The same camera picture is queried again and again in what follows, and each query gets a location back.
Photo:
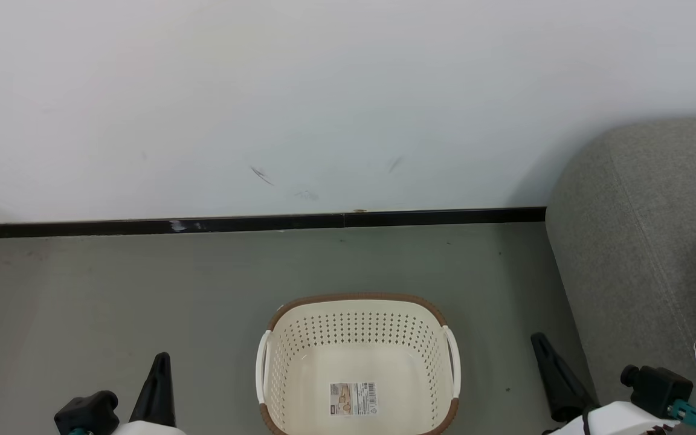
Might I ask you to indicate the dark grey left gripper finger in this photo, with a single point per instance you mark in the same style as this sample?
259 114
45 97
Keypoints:
157 393

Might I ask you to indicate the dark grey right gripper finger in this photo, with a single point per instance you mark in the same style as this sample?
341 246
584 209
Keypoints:
559 380

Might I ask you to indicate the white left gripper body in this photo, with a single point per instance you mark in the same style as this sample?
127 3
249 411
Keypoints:
148 429

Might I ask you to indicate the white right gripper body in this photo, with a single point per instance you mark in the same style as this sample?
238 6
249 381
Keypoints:
614 420

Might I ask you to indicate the grey fabric sofa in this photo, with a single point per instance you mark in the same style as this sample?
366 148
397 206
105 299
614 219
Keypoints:
632 241

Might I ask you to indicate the black skirting board strip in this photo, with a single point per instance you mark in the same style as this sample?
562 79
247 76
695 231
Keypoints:
112 228
444 216

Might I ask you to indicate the printed paper basket label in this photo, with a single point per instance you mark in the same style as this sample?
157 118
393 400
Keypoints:
354 399

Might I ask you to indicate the cream perforated laundry basket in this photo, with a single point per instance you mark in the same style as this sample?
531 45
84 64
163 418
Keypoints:
360 350

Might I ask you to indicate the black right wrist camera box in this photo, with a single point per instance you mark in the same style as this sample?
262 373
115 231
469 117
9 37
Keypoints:
659 389

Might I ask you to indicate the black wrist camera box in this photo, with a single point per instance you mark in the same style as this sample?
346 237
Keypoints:
85 411
659 389

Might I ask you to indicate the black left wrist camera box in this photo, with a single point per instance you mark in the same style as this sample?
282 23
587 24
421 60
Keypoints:
85 411

